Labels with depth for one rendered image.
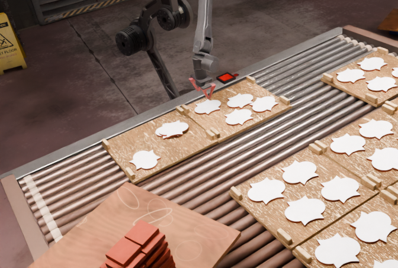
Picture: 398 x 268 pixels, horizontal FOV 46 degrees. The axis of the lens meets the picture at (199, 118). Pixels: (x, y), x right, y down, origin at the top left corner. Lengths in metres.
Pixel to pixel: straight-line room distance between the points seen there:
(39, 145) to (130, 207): 2.54
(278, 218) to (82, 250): 0.66
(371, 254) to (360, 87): 0.99
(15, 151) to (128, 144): 2.13
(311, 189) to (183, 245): 0.55
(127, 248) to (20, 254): 1.98
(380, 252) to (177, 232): 0.63
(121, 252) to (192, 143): 0.88
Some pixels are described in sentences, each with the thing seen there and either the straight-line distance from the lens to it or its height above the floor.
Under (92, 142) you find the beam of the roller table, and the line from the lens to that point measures 2.26.
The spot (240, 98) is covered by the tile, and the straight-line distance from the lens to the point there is 2.30.
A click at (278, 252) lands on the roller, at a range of 1.64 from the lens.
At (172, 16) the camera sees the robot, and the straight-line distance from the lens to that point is 2.79.
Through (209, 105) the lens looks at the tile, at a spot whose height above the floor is 0.95.
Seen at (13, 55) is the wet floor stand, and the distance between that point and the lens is 5.55.
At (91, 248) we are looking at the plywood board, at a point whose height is 1.04.
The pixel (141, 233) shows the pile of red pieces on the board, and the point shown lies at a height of 1.21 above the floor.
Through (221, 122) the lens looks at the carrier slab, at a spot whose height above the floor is 0.94.
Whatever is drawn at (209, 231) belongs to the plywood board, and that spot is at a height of 1.04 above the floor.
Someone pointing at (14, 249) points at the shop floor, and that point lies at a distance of 3.29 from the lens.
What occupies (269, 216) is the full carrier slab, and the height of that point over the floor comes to 0.94.
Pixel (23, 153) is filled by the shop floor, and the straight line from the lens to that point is 4.11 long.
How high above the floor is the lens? 2.15
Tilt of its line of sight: 33 degrees down
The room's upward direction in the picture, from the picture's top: 9 degrees counter-clockwise
